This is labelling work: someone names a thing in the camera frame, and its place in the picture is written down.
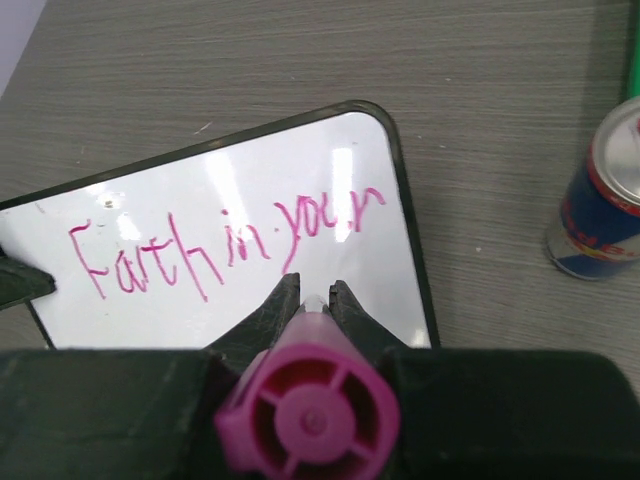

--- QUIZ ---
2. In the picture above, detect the green plastic vegetable bin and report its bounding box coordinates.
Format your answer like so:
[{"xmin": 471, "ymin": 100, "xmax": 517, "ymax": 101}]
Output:
[{"xmin": 619, "ymin": 0, "xmax": 639, "ymax": 102}]

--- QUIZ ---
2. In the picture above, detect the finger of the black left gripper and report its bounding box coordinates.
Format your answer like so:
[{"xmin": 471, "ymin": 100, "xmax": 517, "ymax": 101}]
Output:
[{"xmin": 0, "ymin": 250, "xmax": 56, "ymax": 310}]

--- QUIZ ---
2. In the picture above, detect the white whiteboard black frame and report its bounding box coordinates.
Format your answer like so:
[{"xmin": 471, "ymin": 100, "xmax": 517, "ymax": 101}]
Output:
[{"xmin": 1, "ymin": 100, "xmax": 439, "ymax": 349}]

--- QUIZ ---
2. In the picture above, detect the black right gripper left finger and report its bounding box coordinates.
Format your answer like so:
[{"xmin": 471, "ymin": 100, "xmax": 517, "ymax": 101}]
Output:
[{"xmin": 1, "ymin": 274, "xmax": 300, "ymax": 479}]

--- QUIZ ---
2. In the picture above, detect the blue silver drink can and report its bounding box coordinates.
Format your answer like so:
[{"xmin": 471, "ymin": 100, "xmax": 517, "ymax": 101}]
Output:
[{"xmin": 545, "ymin": 98, "xmax": 639, "ymax": 280}]

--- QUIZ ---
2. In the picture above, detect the magenta capped white marker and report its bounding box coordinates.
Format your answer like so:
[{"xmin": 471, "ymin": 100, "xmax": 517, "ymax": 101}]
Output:
[{"xmin": 213, "ymin": 295, "xmax": 400, "ymax": 480}]

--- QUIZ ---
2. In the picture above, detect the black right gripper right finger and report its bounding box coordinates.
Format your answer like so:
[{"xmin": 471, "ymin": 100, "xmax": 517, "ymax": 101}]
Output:
[{"xmin": 329, "ymin": 281, "xmax": 639, "ymax": 479}]

